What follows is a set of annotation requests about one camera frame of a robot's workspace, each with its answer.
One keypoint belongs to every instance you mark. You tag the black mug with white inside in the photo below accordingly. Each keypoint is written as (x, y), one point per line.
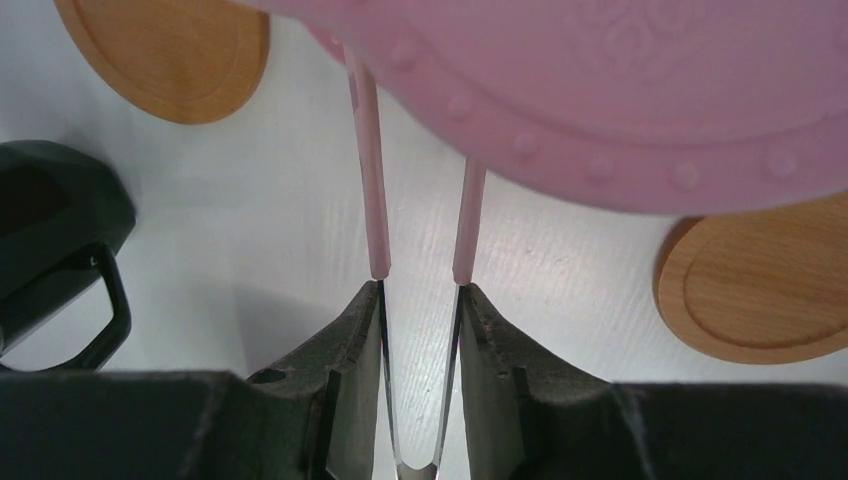
(64, 217)

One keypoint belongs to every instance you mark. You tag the pink-tipped metal tongs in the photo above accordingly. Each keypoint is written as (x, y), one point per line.
(364, 100)

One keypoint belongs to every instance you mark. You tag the wooden round coaster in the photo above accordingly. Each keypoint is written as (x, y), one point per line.
(187, 62)
(767, 287)

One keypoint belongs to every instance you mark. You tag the pink three-tier cake stand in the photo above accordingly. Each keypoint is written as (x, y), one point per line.
(658, 107)

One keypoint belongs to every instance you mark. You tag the right wooden round coaster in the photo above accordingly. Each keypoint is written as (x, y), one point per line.
(767, 287)

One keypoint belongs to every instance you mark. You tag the left wooden round coaster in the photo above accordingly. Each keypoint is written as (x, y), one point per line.
(187, 62)

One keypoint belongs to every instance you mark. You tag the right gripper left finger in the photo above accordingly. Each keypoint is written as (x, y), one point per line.
(331, 384)

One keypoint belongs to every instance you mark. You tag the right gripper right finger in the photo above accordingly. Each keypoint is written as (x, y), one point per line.
(516, 393)

